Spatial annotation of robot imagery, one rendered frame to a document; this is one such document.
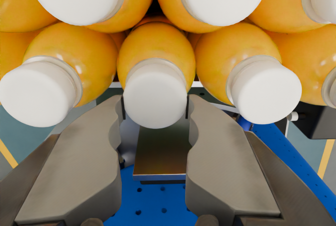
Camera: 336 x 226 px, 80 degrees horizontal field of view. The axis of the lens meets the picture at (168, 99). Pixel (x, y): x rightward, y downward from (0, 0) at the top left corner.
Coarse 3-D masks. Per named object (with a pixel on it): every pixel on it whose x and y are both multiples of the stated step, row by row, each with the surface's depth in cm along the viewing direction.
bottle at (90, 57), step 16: (48, 32) 14; (64, 32) 14; (80, 32) 15; (96, 32) 17; (128, 32) 26; (32, 48) 14; (48, 48) 13; (64, 48) 14; (80, 48) 14; (96, 48) 15; (112, 48) 18; (64, 64) 13; (80, 64) 14; (96, 64) 15; (112, 64) 17; (80, 80) 14; (96, 80) 15; (112, 80) 18; (80, 96) 14; (96, 96) 17
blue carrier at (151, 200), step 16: (128, 176) 29; (128, 192) 27; (144, 192) 27; (160, 192) 27; (176, 192) 27; (128, 208) 25; (144, 208) 25; (160, 208) 25; (176, 208) 25; (112, 224) 23; (128, 224) 23; (144, 224) 23; (160, 224) 23; (176, 224) 23; (192, 224) 23
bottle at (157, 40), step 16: (144, 16) 24; (160, 16) 21; (144, 32) 15; (160, 32) 15; (176, 32) 16; (128, 48) 15; (144, 48) 14; (160, 48) 14; (176, 48) 14; (192, 48) 17; (128, 64) 14; (144, 64) 13; (176, 64) 14; (192, 64) 15; (192, 80) 16
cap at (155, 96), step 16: (160, 64) 13; (128, 80) 12; (144, 80) 11; (160, 80) 11; (176, 80) 11; (128, 96) 12; (144, 96) 12; (160, 96) 12; (176, 96) 12; (128, 112) 12; (144, 112) 12; (160, 112) 12; (176, 112) 12
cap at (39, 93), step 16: (32, 64) 12; (48, 64) 12; (0, 80) 11; (16, 80) 11; (32, 80) 11; (48, 80) 11; (64, 80) 12; (0, 96) 12; (16, 96) 12; (32, 96) 12; (48, 96) 12; (64, 96) 12; (16, 112) 12; (32, 112) 12; (48, 112) 12; (64, 112) 12
